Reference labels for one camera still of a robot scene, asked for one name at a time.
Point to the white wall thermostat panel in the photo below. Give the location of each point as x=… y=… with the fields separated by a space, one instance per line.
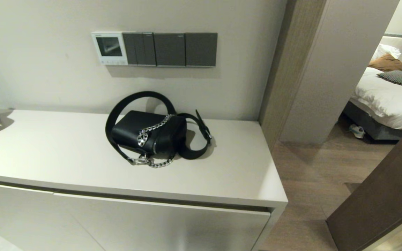
x=109 y=47

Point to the white cabinet door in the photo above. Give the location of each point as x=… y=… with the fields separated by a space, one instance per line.
x=169 y=226
x=12 y=216

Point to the white cabinet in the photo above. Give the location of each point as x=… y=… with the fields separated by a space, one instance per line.
x=65 y=153

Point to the light shoe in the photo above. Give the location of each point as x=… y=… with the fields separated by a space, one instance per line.
x=357 y=131

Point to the bed with white duvet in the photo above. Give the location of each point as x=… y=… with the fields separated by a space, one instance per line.
x=386 y=99

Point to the dark brown wooden door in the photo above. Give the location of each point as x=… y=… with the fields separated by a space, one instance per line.
x=386 y=195

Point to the brown cushion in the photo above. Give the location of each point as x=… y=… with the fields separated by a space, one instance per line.
x=389 y=63

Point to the grey checkered pillow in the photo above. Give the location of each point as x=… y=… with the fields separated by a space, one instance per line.
x=400 y=78

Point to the white pillow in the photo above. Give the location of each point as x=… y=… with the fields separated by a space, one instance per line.
x=401 y=43

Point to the grey single rocker wall switch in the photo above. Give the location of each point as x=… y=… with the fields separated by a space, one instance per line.
x=169 y=49
x=201 y=49

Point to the dark grey switch panel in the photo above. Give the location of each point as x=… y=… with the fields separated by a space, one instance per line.
x=139 y=48

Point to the wooden door frame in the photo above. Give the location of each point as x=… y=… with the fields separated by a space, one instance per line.
x=288 y=69

